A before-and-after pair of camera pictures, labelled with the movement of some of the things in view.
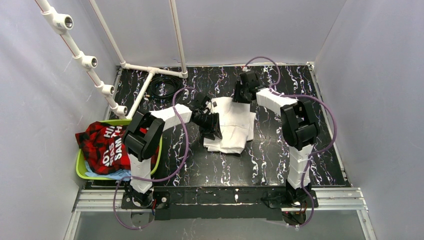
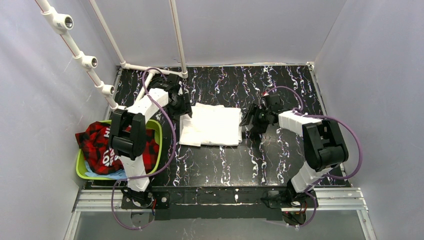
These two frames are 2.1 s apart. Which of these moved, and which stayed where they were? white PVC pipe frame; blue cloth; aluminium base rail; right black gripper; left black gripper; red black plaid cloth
Moved: right black gripper; left black gripper
Stayed: white PVC pipe frame; blue cloth; aluminium base rail; red black plaid cloth
